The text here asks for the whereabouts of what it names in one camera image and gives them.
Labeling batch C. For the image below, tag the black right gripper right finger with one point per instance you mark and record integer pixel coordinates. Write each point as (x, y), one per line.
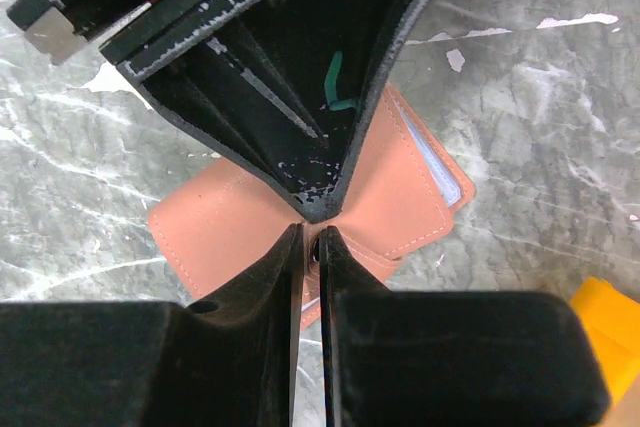
(459, 358)

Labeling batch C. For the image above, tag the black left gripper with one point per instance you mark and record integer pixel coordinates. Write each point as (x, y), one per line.
(242, 76)

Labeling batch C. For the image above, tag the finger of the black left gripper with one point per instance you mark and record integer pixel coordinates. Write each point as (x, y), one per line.
(348, 97)

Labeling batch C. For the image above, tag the pink leather card holder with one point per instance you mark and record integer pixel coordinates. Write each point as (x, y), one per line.
(403, 194)

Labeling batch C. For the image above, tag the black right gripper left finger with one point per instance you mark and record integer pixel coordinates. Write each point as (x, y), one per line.
(228, 359)

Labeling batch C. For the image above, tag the yellow bin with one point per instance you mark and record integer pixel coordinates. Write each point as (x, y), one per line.
(611, 320)

